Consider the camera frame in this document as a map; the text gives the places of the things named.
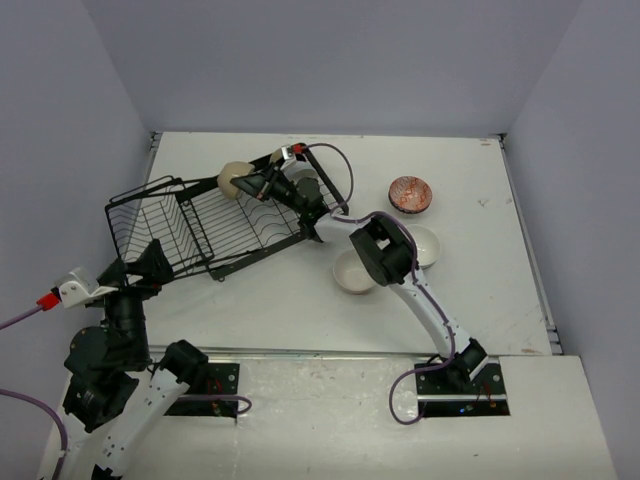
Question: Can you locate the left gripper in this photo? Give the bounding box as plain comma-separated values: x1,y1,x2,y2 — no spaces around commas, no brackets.
91,237,174,364

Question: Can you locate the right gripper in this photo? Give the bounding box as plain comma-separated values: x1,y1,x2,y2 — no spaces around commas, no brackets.
232,163,308,216

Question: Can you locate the light blue bowl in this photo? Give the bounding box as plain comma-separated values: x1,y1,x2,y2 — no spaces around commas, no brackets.
407,224,441,270
290,169,318,184

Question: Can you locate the beige bowl with flower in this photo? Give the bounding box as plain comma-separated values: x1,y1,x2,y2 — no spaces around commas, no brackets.
333,250,376,294

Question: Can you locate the blue zigzag patterned bowl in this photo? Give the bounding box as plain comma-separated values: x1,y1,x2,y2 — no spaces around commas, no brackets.
388,175,433,215

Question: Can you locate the tan and black bowl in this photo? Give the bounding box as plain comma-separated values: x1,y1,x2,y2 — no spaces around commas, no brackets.
269,149,288,164

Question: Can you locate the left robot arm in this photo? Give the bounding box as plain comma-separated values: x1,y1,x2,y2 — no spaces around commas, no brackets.
56,239,208,479

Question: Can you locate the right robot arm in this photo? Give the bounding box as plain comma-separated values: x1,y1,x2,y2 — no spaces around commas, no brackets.
222,149,488,393

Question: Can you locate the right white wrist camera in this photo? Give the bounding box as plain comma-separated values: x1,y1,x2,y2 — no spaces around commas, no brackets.
280,143,307,161

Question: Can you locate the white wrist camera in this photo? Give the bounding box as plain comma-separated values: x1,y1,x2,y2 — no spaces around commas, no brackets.
36,267,118,311
280,143,307,161

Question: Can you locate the black wire dish rack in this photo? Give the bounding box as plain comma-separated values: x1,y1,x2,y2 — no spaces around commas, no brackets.
105,144,349,281

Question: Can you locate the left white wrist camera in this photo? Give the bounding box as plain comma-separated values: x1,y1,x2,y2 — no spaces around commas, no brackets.
36,267,118,311

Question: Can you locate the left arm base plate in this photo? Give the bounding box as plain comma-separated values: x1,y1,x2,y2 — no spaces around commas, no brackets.
165,362,246,420

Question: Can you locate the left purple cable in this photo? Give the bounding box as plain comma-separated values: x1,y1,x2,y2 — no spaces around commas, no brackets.
0,307,252,480

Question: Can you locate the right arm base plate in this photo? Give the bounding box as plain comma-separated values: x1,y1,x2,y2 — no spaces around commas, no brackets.
415,359,511,419

